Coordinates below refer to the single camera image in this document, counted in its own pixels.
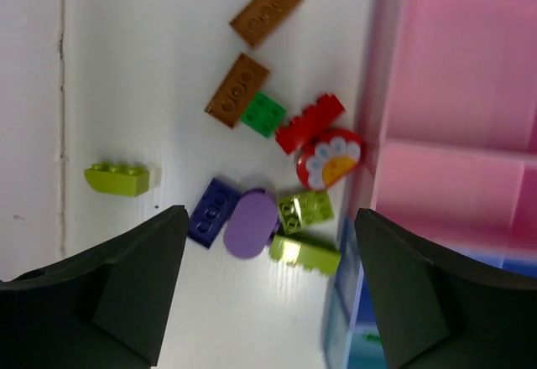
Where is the lime long lego brick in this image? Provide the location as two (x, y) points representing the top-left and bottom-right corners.
(268, 233), (341, 276)

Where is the lime square lego brick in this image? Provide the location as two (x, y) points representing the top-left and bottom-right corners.
(276, 190), (334, 234)

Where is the red lego brick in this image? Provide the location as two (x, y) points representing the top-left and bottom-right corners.
(275, 93), (345, 155)

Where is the right light blue bin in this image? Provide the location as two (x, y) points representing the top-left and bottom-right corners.
(322, 293), (387, 369)

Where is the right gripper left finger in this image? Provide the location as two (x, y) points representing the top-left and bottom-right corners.
(1, 205), (189, 368)

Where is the dark purple lego plate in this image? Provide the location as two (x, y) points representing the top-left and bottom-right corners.
(188, 178), (242, 249)

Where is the orange lego plate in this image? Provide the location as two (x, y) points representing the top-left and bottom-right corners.
(205, 53), (269, 128)
(229, 0), (303, 49)

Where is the red flower lego piece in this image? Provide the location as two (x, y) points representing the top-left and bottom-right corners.
(296, 127), (365, 190)

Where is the green square lego brick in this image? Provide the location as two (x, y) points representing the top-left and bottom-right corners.
(241, 91), (286, 138)

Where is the periwinkle blue bin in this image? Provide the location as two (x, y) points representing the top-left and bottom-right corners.
(343, 234), (537, 332)

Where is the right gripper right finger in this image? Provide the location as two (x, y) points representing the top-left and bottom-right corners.
(355, 208), (536, 368)

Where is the small pink bin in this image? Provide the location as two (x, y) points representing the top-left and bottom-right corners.
(372, 141), (536, 258)

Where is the large pink bin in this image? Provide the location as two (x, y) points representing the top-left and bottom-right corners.
(357, 0), (536, 153)

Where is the lilac oval lego piece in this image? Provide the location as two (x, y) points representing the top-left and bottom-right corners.
(223, 188), (279, 259)

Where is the lime curved lego brick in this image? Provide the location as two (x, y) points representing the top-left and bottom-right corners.
(84, 161), (162, 197)

